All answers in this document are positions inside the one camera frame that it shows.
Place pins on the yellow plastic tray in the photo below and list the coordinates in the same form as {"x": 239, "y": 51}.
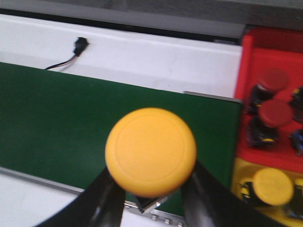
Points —
{"x": 246, "y": 166}

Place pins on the green conveyor belt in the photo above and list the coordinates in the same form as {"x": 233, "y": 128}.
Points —
{"x": 55, "y": 125}

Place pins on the red mushroom push button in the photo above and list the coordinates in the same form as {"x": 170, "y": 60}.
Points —
{"x": 270, "y": 82}
{"x": 296, "y": 138}
{"x": 296, "y": 102}
{"x": 262, "y": 129}

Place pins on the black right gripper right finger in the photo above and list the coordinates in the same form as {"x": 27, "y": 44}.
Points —
{"x": 207, "y": 203}

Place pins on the black sensor block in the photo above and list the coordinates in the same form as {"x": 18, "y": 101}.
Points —
{"x": 80, "y": 45}

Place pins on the grey stone countertop shelf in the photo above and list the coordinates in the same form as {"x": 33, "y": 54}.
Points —
{"x": 282, "y": 13}

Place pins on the yellow mushroom push button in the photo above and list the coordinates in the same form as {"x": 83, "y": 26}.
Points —
{"x": 266, "y": 187}
{"x": 294, "y": 209}
{"x": 150, "y": 153}

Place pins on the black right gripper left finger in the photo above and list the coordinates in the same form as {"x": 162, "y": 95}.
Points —
{"x": 100, "y": 205}

